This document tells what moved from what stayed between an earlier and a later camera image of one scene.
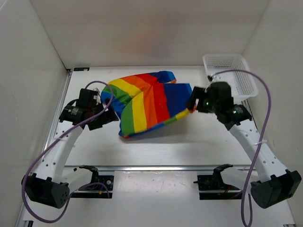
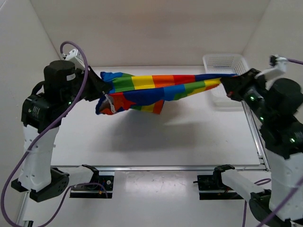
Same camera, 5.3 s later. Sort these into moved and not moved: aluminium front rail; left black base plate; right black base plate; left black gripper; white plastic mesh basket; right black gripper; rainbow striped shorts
Moved: rainbow striped shorts; right black gripper; left black gripper
Not moved: right black base plate; white plastic mesh basket; left black base plate; aluminium front rail
